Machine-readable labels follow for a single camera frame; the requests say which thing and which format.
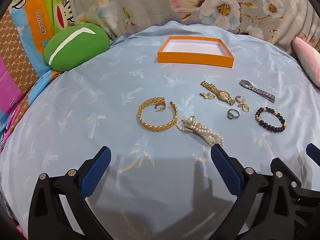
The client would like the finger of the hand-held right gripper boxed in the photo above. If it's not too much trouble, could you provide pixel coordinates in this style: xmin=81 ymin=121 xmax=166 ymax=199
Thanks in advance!
xmin=306 ymin=143 xmax=320 ymax=167
xmin=271 ymin=157 xmax=320 ymax=240

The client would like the grey floral blanket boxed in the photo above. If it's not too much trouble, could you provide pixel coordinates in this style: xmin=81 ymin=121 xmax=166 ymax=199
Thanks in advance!
xmin=64 ymin=0 xmax=320 ymax=55

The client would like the colourful cartoon printed blanket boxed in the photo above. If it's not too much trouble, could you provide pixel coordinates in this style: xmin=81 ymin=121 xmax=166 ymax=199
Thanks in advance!
xmin=0 ymin=0 xmax=77 ymax=155

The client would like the gold wristwatch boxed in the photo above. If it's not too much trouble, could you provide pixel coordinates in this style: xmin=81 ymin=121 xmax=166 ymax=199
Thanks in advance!
xmin=200 ymin=81 xmax=236 ymax=106

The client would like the green pillow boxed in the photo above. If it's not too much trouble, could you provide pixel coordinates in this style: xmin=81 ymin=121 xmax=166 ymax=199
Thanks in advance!
xmin=44 ymin=22 xmax=110 ymax=72

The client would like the dark bead bracelet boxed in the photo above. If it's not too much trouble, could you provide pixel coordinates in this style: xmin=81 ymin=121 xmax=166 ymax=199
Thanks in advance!
xmin=255 ymin=107 xmax=287 ymax=133

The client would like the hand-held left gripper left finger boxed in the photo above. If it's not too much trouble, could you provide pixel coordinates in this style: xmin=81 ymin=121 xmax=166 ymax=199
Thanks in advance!
xmin=28 ymin=146 xmax=112 ymax=240

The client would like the pink pillow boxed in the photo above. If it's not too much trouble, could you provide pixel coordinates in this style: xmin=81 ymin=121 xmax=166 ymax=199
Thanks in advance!
xmin=291 ymin=36 xmax=320 ymax=88

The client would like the white pearl bracelet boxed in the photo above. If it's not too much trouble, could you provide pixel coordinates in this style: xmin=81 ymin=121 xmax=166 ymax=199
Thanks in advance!
xmin=176 ymin=116 xmax=225 ymax=147

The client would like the silver wristwatch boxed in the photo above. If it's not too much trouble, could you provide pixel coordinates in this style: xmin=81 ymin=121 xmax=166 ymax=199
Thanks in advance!
xmin=239 ymin=79 xmax=276 ymax=103

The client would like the gold chain bracelet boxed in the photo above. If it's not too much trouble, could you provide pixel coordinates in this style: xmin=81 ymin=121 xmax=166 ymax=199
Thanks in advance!
xmin=137 ymin=97 xmax=178 ymax=131

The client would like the orange cardboard box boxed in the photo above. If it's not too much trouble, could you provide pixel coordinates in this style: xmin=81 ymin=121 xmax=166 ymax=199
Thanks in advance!
xmin=157 ymin=36 xmax=235 ymax=69

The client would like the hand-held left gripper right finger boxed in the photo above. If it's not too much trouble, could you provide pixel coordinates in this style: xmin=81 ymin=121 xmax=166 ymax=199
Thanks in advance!
xmin=211 ymin=144 xmax=300 ymax=240

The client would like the blue palm print sheet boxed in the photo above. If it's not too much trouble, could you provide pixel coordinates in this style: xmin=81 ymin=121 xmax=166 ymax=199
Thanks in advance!
xmin=0 ymin=21 xmax=320 ymax=240

